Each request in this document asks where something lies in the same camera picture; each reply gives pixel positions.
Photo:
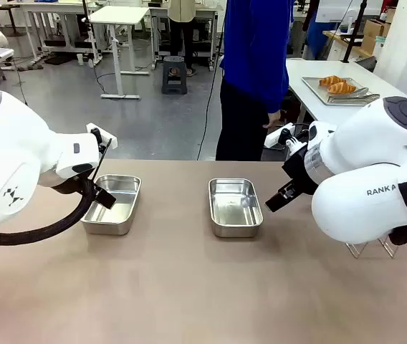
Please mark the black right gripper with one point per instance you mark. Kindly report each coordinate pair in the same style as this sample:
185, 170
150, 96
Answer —
298, 165

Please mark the steel rectangular container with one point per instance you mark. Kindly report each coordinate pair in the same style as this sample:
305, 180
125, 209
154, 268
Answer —
235, 209
117, 190

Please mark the metal baking tray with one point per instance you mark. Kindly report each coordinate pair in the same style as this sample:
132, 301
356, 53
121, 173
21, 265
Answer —
314, 86

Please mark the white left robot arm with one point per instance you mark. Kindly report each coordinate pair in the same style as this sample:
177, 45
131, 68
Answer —
10, 150

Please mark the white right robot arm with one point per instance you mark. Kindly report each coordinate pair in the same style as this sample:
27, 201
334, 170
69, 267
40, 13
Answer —
361, 143

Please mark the person's left hand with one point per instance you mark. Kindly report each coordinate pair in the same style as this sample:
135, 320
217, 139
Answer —
273, 120

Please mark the metal tongs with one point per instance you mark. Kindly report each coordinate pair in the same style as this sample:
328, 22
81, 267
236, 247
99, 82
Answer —
354, 96

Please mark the grey plastic step stool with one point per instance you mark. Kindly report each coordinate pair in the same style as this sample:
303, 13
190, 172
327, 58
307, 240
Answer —
174, 77

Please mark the white cup on floor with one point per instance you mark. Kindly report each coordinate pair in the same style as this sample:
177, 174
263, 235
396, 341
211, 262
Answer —
79, 59

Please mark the person in blue sweater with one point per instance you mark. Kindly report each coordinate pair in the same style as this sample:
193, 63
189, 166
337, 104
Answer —
253, 53

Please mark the white standing desk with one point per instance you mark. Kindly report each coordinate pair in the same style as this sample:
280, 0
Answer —
121, 16

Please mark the cardboard box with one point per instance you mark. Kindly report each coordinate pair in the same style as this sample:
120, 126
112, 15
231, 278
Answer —
373, 34

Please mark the background person in beige top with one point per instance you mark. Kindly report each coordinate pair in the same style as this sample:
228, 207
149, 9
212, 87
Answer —
182, 21

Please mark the long white workbench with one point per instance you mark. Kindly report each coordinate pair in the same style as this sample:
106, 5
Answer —
56, 7

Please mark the white desk behind person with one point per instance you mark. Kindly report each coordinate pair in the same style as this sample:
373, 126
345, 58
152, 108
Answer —
203, 10

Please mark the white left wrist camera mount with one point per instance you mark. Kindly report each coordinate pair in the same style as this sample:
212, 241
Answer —
109, 140

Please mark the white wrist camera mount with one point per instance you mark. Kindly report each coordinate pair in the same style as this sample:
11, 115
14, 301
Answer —
109, 140
277, 138

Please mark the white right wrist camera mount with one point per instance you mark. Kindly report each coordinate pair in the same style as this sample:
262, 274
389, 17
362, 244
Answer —
277, 138

